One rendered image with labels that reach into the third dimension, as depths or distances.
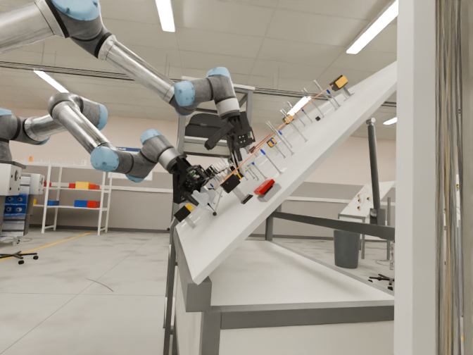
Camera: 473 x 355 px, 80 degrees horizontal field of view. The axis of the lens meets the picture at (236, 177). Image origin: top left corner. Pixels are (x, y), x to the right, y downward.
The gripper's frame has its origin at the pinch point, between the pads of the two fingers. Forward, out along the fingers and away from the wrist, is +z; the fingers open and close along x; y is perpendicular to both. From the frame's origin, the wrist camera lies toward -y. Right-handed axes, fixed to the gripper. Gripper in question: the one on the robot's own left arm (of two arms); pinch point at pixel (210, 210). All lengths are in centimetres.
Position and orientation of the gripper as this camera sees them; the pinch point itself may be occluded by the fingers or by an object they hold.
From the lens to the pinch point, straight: 95.3
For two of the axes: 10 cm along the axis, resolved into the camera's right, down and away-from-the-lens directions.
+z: 6.8, 7.0, -2.3
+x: 5.5, -2.7, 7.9
